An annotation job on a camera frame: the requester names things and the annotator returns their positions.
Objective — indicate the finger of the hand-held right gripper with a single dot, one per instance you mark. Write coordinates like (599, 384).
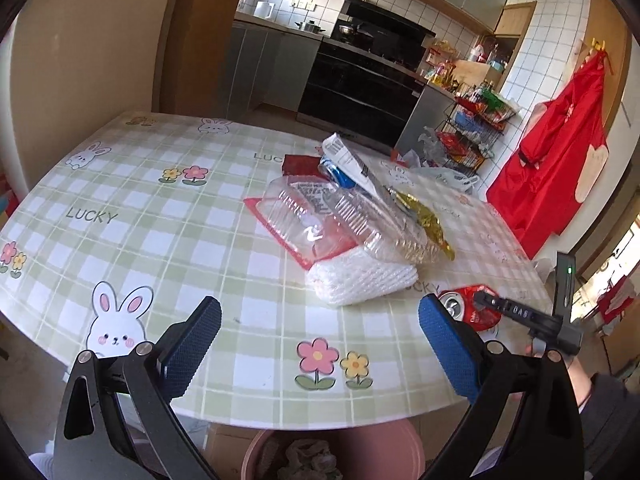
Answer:
(505, 307)

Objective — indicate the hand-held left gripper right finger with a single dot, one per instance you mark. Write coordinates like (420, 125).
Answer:
(450, 352)

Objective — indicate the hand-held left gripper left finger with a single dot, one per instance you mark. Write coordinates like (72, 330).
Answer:
(192, 347)

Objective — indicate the crushed red drink can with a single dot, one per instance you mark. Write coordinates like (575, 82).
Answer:
(467, 294)

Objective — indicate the pink waste bin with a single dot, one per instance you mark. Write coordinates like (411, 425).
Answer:
(365, 440)

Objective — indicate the crushed blue drink can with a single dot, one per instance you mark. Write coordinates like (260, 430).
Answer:
(336, 174)

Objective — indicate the person's right forearm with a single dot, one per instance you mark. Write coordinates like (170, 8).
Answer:
(607, 410)

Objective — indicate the green checked rabbit tablecloth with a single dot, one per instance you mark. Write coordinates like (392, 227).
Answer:
(150, 260)

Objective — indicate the gold foil wrapper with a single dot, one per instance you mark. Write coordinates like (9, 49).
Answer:
(427, 225)

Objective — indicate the white foam fruit net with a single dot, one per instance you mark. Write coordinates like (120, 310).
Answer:
(360, 280)

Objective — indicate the red apron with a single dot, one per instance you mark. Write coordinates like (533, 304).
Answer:
(555, 160)

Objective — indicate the white plastic bag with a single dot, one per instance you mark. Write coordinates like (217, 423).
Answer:
(450, 176)

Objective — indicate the crumpled clear plastic wrap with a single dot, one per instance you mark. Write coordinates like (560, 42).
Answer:
(306, 460)

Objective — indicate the red-edged clear plastic packet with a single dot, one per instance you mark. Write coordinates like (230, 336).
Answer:
(327, 246)

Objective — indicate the crushed clear plastic bottle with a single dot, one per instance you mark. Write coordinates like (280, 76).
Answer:
(350, 215)

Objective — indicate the crumpled clear plastic bag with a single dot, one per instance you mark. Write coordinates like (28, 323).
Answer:
(427, 147)

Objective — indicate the narrow grey base cabinet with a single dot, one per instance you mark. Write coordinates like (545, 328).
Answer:
(425, 115)

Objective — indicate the dark red snack packet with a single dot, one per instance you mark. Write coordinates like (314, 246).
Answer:
(300, 164)

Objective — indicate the white printed wrapper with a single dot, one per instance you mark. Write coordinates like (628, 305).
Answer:
(345, 155)

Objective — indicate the beige box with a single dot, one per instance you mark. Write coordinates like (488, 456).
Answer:
(477, 71)

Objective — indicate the group of condiment bottles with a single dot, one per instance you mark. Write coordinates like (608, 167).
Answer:
(442, 67)

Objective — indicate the wooden door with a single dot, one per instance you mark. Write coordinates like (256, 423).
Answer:
(515, 40)

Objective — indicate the black built-in stove oven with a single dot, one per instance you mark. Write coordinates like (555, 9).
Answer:
(350, 90)

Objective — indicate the beige refrigerator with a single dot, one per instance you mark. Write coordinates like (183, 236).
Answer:
(90, 70)

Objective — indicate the black range hood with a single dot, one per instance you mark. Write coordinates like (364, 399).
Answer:
(385, 20)

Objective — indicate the steel pot with lid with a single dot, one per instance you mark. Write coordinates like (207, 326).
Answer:
(310, 26)

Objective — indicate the white electric kettle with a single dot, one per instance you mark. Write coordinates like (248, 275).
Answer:
(263, 10)

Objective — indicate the white wall socket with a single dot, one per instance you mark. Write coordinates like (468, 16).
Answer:
(303, 5)

